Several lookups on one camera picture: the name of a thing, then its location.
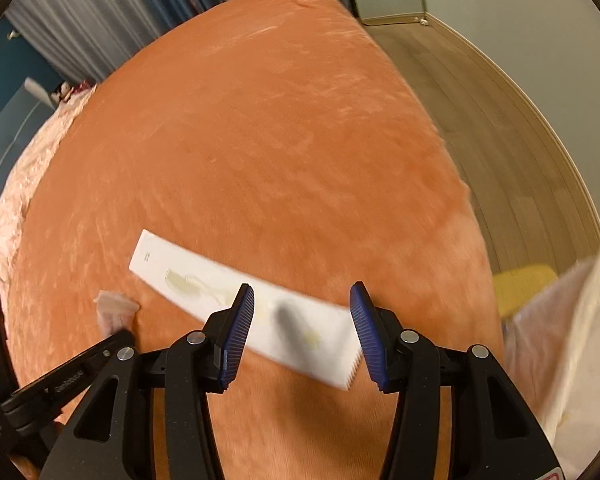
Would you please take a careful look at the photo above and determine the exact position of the long white toothbrush packet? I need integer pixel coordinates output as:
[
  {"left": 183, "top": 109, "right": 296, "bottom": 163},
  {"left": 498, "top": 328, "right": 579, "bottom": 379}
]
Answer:
[{"left": 129, "top": 229, "right": 363, "bottom": 391}]

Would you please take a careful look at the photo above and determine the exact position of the blue headboard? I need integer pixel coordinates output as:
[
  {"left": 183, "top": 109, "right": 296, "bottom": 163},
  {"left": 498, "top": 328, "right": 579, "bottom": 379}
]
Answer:
[{"left": 0, "top": 15, "right": 61, "bottom": 241}]

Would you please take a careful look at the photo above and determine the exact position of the trash bin with white bag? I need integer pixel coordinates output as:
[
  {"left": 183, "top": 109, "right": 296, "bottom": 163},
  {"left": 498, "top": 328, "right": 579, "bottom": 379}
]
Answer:
[{"left": 505, "top": 225, "right": 600, "bottom": 480}]

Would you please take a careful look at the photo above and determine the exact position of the small doll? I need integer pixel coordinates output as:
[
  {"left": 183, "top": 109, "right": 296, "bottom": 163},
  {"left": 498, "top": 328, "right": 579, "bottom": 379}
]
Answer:
[{"left": 52, "top": 82, "right": 88, "bottom": 106}]

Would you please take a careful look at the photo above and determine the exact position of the orange plush blanket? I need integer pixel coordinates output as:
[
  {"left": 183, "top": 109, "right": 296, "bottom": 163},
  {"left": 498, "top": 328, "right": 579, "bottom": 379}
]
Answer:
[{"left": 7, "top": 0, "right": 506, "bottom": 480}]

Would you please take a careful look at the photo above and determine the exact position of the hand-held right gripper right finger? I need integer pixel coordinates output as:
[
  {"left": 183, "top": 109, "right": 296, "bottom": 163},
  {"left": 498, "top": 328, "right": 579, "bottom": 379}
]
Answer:
[{"left": 349, "top": 281, "right": 561, "bottom": 480}]

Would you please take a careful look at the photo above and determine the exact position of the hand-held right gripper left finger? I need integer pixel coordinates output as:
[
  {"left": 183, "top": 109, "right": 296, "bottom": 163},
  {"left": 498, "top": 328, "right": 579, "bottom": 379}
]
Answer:
[{"left": 39, "top": 283, "right": 256, "bottom": 480}]

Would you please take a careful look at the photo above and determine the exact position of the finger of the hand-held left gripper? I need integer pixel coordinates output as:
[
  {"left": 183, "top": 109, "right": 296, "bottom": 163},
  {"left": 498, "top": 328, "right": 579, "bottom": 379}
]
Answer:
[{"left": 0, "top": 329, "right": 136, "bottom": 413}]

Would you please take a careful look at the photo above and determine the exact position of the pink floral quilt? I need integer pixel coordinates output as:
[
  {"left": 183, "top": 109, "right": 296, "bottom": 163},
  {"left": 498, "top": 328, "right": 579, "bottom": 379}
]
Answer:
[{"left": 0, "top": 82, "right": 98, "bottom": 281}]

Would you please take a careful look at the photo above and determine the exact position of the yellow stool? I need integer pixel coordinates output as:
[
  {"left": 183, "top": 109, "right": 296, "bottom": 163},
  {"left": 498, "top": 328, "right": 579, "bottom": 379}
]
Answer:
[{"left": 494, "top": 266, "right": 560, "bottom": 320}]

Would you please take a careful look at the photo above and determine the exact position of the grey curtain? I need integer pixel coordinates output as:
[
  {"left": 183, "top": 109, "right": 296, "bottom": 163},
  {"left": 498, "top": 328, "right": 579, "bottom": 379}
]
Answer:
[{"left": 5, "top": 0, "right": 351, "bottom": 81}]

